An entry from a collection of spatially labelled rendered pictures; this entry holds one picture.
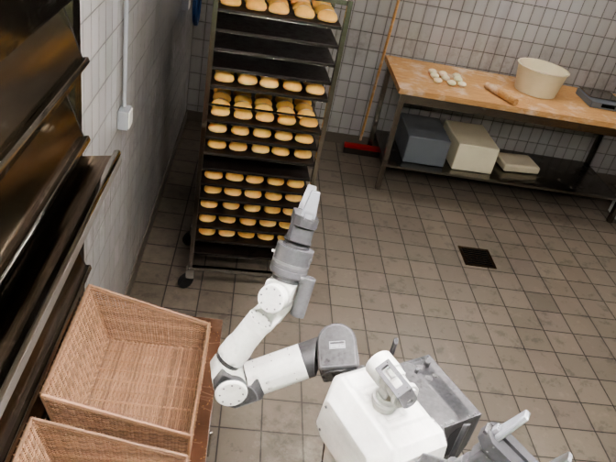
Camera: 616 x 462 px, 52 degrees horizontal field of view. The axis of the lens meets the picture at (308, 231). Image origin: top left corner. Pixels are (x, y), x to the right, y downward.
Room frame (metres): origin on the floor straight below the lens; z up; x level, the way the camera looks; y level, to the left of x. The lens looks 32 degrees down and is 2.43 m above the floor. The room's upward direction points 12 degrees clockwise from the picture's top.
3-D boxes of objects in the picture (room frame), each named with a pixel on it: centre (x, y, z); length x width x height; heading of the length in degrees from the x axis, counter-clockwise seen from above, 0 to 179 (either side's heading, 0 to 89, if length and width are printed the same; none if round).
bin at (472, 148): (5.17, -1.20, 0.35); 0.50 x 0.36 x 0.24; 10
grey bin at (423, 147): (5.11, -0.79, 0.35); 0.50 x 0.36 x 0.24; 8
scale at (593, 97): (5.36, -2.19, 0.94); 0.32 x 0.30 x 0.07; 8
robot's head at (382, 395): (0.99, -0.24, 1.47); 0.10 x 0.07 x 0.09; 35
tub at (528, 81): (5.31, -1.62, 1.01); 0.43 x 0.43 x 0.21
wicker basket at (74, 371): (1.56, 0.50, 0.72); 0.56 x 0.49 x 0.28; 8
